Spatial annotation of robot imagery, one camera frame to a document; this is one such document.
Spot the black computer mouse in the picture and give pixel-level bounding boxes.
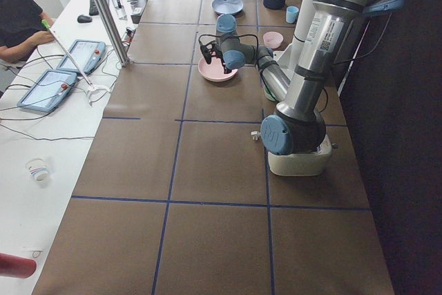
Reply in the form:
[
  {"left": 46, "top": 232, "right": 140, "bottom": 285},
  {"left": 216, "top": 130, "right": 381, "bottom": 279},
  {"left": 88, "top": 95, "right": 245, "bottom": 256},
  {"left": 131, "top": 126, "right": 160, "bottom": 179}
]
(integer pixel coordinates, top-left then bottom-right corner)
[{"left": 77, "top": 15, "right": 93, "bottom": 23}]

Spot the red cylinder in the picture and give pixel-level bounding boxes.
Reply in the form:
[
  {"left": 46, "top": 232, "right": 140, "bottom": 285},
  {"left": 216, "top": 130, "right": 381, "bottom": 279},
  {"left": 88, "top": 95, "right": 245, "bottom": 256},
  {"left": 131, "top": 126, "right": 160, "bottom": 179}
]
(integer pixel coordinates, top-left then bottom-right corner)
[{"left": 0, "top": 253, "right": 37, "bottom": 278}]

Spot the black keyboard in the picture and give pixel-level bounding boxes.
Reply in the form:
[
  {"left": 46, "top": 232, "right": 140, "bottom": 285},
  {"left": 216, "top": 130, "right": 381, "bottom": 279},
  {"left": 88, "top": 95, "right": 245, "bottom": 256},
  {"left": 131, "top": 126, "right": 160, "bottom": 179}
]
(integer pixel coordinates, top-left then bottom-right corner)
[{"left": 88, "top": 0, "right": 109, "bottom": 16}]

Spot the seated person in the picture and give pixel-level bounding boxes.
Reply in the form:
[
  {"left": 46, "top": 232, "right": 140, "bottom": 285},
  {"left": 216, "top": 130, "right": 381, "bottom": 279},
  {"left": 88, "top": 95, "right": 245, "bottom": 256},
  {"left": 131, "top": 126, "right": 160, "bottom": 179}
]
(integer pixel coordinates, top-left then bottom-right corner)
[{"left": 0, "top": 0, "right": 55, "bottom": 99}]

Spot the blue teach pendant far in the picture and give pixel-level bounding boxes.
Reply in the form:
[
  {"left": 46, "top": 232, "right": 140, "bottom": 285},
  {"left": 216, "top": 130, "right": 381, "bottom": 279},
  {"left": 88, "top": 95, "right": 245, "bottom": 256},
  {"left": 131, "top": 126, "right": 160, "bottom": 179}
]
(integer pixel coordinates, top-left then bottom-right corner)
[{"left": 57, "top": 39, "right": 106, "bottom": 75}]

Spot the pink plate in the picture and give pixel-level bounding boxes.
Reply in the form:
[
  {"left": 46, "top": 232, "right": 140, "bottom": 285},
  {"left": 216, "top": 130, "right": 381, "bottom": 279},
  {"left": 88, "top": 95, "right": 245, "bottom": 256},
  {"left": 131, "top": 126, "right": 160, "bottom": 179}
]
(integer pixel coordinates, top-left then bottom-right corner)
[{"left": 198, "top": 57, "right": 238, "bottom": 82}]

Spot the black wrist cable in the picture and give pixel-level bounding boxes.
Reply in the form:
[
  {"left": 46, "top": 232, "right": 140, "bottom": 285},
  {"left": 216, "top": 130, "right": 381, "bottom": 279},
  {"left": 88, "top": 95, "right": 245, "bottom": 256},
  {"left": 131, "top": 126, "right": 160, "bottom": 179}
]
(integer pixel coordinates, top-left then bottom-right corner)
[{"left": 198, "top": 33, "right": 260, "bottom": 57}]

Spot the pink bowl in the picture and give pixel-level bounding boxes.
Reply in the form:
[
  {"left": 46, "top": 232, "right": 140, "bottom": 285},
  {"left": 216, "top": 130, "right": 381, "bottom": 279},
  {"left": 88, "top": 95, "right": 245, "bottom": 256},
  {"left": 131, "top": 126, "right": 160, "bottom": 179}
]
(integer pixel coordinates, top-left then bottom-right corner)
[{"left": 262, "top": 31, "right": 283, "bottom": 50}]

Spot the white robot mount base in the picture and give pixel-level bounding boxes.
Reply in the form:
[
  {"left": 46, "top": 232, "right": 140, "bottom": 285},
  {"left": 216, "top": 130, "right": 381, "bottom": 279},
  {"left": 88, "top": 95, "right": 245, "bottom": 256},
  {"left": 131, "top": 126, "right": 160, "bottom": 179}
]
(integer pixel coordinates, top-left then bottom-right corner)
[{"left": 275, "top": 0, "right": 316, "bottom": 79}]

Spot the aluminium frame post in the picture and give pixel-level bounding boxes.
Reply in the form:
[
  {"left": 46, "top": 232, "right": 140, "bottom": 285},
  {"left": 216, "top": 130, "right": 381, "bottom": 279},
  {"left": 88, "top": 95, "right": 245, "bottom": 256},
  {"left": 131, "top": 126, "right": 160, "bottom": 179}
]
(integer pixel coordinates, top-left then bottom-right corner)
[{"left": 95, "top": 0, "right": 129, "bottom": 67}]

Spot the paper cup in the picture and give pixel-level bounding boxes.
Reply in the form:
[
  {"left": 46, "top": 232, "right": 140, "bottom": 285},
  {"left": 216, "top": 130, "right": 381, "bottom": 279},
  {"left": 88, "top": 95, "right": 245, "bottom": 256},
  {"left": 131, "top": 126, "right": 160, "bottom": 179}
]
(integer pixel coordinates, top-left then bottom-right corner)
[{"left": 26, "top": 158, "right": 50, "bottom": 184}]

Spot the blue teach pendant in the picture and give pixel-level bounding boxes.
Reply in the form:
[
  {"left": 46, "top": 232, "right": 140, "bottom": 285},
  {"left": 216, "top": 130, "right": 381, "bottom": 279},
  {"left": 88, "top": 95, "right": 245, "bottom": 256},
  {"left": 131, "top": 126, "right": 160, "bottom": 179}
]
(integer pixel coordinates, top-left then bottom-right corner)
[
  {"left": 17, "top": 70, "right": 77, "bottom": 113},
  {"left": 57, "top": 39, "right": 106, "bottom": 75}
]

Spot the white toaster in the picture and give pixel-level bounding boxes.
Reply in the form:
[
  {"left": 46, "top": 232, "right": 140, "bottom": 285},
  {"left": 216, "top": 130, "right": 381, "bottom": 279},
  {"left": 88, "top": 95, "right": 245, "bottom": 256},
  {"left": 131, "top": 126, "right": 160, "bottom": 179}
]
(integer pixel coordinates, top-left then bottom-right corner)
[{"left": 268, "top": 134, "right": 333, "bottom": 176}]

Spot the blue teach pendant near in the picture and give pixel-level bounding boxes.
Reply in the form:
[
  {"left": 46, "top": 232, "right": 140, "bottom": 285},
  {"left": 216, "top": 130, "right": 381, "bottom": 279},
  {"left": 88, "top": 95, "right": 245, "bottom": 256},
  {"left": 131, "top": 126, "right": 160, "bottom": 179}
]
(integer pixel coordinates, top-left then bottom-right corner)
[{"left": 17, "top": 70, "right": 77, "bottom": 113}]

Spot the blue plate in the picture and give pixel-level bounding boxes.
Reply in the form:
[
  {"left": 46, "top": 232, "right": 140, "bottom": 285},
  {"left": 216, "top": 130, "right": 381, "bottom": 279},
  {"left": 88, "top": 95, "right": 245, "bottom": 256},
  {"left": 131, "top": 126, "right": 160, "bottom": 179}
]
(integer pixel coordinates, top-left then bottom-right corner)
[{"left": 211, "top": 0, "right": 244, "bottom": 15}]

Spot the white grabber stick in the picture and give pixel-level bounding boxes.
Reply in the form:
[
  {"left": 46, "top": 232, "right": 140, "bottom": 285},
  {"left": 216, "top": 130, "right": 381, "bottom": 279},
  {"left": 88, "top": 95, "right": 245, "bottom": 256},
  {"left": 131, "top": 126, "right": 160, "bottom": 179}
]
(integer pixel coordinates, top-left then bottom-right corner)
[{"left": 41, "top": 19, "right": 111, "bottom": 106}]

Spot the green bowl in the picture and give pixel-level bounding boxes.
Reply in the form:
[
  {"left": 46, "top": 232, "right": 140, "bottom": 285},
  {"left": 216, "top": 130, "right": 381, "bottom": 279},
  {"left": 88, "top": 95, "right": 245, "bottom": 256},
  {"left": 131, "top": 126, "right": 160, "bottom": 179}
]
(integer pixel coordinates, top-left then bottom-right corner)
[{"left": 263, "top": 86, "right": 278, "bottom": 102}]

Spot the light blue cup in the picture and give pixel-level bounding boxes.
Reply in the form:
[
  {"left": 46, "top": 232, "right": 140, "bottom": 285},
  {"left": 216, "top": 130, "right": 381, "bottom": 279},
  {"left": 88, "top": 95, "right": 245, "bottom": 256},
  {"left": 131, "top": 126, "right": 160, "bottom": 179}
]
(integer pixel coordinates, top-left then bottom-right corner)
[{"left": 285, "top": 6, "right": 299, "bottom": 23}]

